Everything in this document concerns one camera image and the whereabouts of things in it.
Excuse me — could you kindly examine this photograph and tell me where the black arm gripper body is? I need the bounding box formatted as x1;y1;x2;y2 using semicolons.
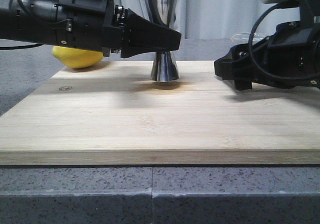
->
249;21;320;88
55;0;124;56

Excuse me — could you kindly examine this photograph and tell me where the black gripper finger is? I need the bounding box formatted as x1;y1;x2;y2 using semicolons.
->
120;9;182;58
145;0;165;26
214;44;270;91

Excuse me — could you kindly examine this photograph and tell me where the steel double jigger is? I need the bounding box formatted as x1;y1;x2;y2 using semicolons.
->
144;0;179;82

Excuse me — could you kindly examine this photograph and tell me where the clear glass beaker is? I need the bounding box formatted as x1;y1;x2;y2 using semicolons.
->
230;32;266;45

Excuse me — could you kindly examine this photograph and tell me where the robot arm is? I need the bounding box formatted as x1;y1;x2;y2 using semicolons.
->
214;0;320;91

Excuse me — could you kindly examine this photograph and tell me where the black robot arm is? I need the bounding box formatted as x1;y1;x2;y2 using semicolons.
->
0;0;181;58

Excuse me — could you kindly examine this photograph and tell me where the yellow lemon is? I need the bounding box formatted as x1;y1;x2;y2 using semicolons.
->
52;46;104;69

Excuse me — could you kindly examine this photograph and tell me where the grey curtain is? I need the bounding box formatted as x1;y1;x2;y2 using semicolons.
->
0;0;320;47

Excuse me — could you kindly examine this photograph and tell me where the wooden cutting board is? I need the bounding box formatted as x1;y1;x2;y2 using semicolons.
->
0;61;320;165

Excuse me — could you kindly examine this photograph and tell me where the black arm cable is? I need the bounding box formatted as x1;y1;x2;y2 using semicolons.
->
248;2;320;79
0;0;88;50

